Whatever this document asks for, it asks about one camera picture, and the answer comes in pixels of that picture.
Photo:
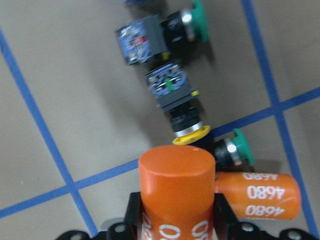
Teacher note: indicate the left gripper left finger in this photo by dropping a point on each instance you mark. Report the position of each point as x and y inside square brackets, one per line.
[133, 214]

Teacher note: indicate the orange 4680 cylinder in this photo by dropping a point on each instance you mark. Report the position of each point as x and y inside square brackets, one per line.
[264, 196]
[177, 187]

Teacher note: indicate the yellow push button switch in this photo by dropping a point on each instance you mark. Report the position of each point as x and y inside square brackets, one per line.
[174, 95]

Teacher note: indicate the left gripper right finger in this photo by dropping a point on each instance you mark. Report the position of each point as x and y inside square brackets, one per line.
[224, 219]

